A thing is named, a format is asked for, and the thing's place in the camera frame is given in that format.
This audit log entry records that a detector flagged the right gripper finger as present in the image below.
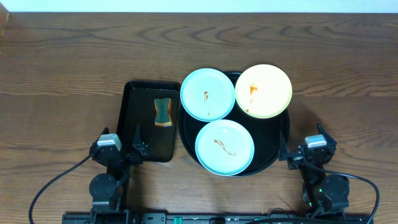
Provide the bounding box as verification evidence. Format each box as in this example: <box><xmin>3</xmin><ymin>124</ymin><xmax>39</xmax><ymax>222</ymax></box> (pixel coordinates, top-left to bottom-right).
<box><xmin>317</xmin><ymin>123</ymin><xmax>337</xmax><ymax>145</ymax></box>
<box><xmin>279</xmin><ymin>131</ymin><xmax>287</xmax><ymax>153</ymax></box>

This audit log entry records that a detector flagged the orange green sponge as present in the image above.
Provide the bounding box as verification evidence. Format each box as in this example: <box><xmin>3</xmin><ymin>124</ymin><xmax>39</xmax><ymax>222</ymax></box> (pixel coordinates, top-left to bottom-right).
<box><xmin>154</xmin><ymin>98</ymin><xmax>173</xmax><ymax>127</ymax></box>

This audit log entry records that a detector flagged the light blue plate front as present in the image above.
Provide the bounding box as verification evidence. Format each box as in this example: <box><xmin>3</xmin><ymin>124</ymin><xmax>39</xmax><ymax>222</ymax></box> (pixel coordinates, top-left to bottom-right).
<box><xmin>195</xmin><ymin>119</ymin><xmax>254</xmax><ymax>176</ymax></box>

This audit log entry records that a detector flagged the light blue plate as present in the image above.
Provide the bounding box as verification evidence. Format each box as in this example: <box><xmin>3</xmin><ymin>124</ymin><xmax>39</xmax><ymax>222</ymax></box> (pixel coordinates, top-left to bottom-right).
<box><xmin>195</xmin><ymin>119</ymin><xmax>254</xmax><ymax>176</ymax></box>
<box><xmin>180</xmin><ymin>68</ymin><xmax>235</xmax><ymax>122</ymax></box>

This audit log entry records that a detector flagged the yellow plate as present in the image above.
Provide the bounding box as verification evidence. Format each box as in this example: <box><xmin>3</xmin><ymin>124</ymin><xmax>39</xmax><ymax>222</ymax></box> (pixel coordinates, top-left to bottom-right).
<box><xmin>235</xmin><ymin>64</ymin><xmax>293</xmax><ymax>119</ymax></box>

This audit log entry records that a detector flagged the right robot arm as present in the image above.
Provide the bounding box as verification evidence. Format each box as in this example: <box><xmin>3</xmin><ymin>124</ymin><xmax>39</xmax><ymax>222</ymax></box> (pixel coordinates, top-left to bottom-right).
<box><xmin>279</xmin><ymin>124</ymin><xmax>349</xmax><ymax>218</ymax></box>

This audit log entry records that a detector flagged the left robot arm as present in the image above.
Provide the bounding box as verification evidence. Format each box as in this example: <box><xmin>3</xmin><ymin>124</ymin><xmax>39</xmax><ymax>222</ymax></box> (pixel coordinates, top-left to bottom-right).
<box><xmin>86</xmin><ymin>126</ymin><xmax>147</xmax><ymax>224</ymax></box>

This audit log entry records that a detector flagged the black round tray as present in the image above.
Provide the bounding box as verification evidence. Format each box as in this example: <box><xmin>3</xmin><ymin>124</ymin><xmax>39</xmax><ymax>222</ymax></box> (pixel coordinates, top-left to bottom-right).
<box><xmin>177</xmin><ymin>71</ymin><xmax>291</xmax><ymax>177</ymax></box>

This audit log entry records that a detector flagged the black rectangular tray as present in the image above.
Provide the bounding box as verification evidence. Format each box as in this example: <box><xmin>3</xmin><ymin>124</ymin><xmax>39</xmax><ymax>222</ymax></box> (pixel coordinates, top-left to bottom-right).
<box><xmin>116</xmin><ymin>81</ymin><xmax>180</xmax><ymax>162</ymax></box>

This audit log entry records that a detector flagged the light blue plate back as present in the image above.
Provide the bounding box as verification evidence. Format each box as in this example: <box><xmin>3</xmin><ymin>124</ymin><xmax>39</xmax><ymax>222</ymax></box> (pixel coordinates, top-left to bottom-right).
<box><xmin>180</xmin><ymin>68</ymin><xmax>235</xmax><ymax>122</ymax></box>

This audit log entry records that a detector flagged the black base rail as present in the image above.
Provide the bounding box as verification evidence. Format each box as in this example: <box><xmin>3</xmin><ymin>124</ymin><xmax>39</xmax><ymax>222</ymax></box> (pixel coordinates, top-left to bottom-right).
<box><xmin>62</xmin><ymin>212</ymin><xmax>367</xmax><ymax>224</ymax></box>

